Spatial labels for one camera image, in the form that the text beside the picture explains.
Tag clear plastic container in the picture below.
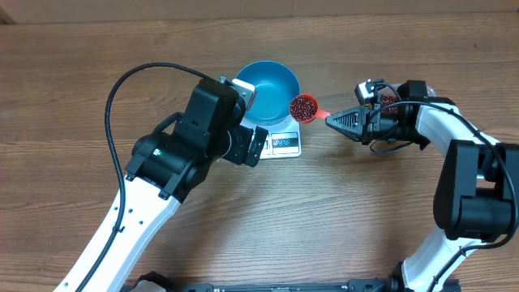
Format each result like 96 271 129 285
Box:
377 80 436 107

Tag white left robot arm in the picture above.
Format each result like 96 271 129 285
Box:
56 77 268 291

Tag blue metal bowl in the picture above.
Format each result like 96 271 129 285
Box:
236 61 301 126

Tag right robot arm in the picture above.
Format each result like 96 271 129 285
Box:
325 79 518 291

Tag orange measuring scoop blue handle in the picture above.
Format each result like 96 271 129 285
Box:
289 94 331 124

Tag red beans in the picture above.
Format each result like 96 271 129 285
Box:
290 94 399 123

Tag white digital kitchen scale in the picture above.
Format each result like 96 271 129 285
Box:
241 116 302 160

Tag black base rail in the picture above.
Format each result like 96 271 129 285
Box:
120 272 410 292

